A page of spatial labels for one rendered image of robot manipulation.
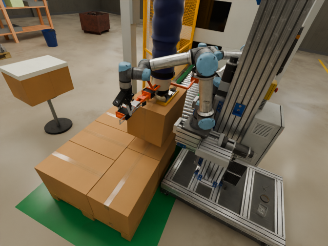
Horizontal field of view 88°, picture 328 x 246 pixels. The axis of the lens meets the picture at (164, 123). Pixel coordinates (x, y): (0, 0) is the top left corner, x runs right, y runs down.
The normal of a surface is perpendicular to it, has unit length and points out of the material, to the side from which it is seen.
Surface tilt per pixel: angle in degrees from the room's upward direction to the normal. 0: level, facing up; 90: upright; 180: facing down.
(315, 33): 90
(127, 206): 0
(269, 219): 0
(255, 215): 0
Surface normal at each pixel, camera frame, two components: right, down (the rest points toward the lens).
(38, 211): 0.09, -0.77
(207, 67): -0.04, 0.52
